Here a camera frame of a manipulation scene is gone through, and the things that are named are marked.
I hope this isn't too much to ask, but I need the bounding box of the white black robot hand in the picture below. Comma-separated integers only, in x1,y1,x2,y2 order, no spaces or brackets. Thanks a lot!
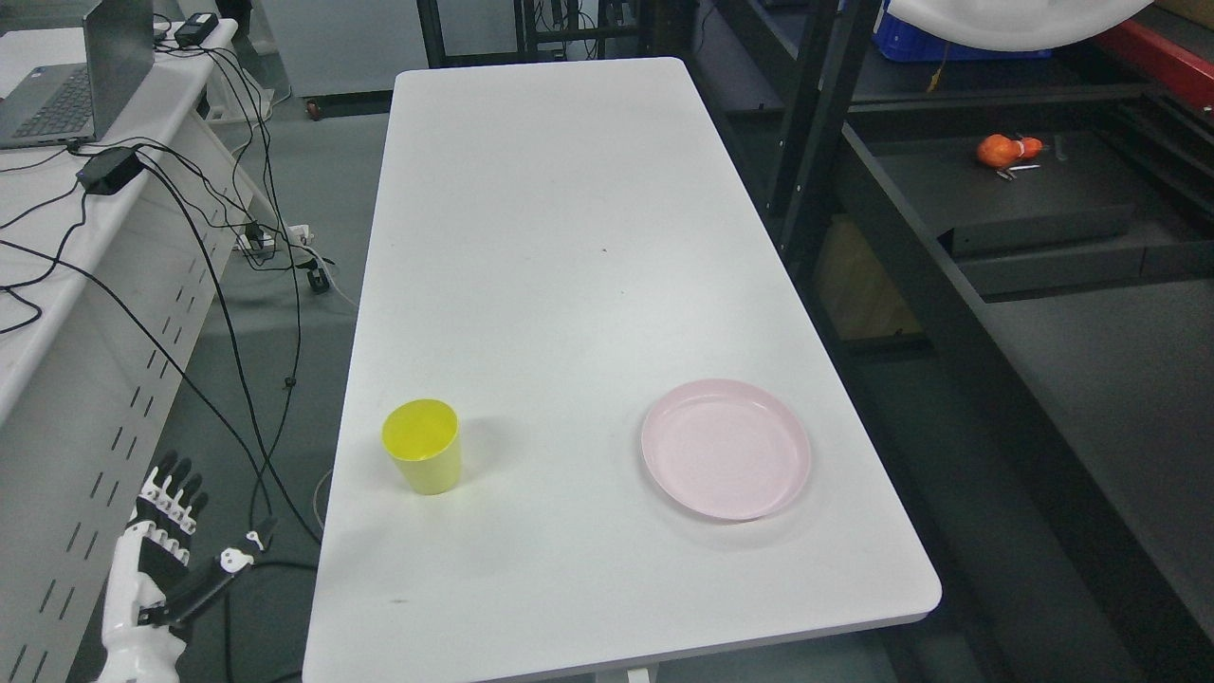
97,451,277,682

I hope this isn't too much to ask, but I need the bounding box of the yellow plastic cup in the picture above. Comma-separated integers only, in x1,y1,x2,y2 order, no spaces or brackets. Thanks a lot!
380,398,461,494

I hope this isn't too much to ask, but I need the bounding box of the black metal shelf rack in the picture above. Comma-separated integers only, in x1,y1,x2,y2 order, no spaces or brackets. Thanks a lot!
656,1,1212,682

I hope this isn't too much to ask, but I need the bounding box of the orange toy on shelf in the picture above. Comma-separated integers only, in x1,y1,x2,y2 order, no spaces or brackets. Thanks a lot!
975,133,1045,170

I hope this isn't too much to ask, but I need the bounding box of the white side desk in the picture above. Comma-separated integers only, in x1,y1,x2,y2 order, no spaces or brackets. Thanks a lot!
1,52,274,682

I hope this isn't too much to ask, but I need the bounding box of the white power strip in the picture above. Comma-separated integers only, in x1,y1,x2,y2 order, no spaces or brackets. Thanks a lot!
231,222,314,258

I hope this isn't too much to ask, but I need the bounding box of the black power adapter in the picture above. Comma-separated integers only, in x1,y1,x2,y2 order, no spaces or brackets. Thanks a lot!
174,12,221,47
75,146,144,197

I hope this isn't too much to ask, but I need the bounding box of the white table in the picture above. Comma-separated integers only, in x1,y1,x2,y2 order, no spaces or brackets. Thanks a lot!
304,58,942,682

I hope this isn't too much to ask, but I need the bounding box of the grey laptop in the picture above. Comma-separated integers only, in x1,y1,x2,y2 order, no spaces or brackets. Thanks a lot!
1,1,155,150

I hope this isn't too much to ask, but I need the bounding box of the pink plastic plate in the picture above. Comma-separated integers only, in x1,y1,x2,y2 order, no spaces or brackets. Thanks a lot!
640,379,811,522

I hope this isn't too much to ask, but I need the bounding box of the blue plastic crate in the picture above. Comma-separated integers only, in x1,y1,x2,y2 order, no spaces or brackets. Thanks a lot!
873,1,1053,64

